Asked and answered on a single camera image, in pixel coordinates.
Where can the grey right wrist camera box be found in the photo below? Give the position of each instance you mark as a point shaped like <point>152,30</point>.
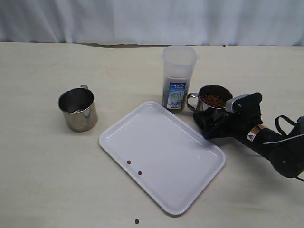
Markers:
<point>234,104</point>

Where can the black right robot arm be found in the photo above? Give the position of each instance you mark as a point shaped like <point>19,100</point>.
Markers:
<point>284,148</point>

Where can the steel mug with pellets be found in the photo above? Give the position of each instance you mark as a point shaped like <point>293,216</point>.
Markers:
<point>224,93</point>

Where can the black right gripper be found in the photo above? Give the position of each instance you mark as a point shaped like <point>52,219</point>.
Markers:
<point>218,124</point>

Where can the white rectangular plastic tray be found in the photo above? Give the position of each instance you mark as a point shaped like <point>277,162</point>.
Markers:
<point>176,162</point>

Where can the white curtain backdrop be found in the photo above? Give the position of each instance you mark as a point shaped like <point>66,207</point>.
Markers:
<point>154,22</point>

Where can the clear plastic container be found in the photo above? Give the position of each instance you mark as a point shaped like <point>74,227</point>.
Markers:
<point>178,66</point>

